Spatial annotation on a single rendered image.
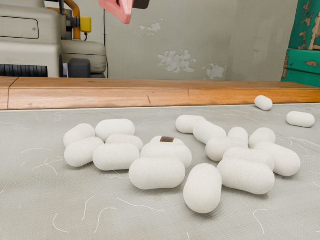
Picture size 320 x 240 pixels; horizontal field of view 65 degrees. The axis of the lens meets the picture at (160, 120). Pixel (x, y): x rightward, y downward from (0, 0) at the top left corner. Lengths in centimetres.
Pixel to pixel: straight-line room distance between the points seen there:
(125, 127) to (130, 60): 204
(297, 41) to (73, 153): 61
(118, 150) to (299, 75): 56
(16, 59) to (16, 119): 49
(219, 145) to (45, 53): 64
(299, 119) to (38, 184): 31
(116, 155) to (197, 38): 228
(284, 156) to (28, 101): 29
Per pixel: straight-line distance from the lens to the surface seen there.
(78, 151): 19
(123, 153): 18
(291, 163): 21
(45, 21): 81
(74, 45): 107
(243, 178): 17
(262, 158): 20
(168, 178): 16
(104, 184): 17
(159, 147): 18
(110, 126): 23
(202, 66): 247
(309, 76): 67
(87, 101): 35
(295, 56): 70
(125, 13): 31
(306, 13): 70
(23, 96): 36
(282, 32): 204
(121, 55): 224
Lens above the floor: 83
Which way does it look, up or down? 17 degrees down
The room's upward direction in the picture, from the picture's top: 4 degrees clockwise
